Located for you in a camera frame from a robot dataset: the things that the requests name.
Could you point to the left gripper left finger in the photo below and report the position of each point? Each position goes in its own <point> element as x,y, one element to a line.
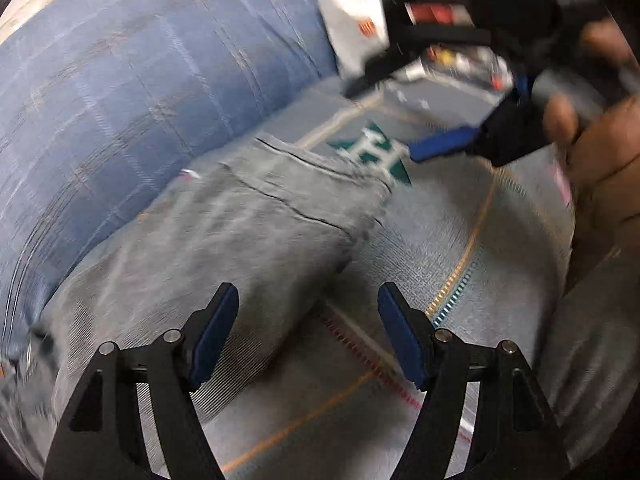
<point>100,434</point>

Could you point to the red and yellow packages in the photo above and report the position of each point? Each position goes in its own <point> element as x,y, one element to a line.
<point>474,65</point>

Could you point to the right hand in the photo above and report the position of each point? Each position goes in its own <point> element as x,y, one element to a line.
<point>602,164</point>

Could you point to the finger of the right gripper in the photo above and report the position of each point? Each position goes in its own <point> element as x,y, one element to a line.
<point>412,27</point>
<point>448,142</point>

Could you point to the blue plaid pillow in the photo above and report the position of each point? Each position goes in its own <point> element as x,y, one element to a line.
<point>103,102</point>

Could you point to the grey denim pants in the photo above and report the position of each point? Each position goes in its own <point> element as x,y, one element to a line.
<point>276,221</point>

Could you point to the white paper shopping bag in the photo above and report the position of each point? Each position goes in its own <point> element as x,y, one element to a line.
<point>357,30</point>

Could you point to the grey patterned bed sheet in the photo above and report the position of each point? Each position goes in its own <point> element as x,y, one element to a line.
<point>481,251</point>

